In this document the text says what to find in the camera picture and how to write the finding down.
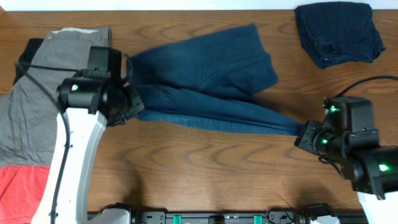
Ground red garment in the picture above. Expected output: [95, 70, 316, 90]
[1, 166, 50, 224]

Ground black garment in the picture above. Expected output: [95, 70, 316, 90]
[13, 38, 44, 85]

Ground grey shorts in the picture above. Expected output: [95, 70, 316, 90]
[1, 27, 111, 167]

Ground dark teal blue shorts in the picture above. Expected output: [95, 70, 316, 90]
[127, 24, 302, 136]

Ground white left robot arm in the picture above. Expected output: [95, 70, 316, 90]
[32, 70, 144, 223]

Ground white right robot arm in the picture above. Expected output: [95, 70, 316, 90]
[294, 120, 397, 223]

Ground folded navy garment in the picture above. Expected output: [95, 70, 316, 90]
[294, 1, 386, 68]

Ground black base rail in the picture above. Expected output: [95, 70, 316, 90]
[88, 202, 368, 224]

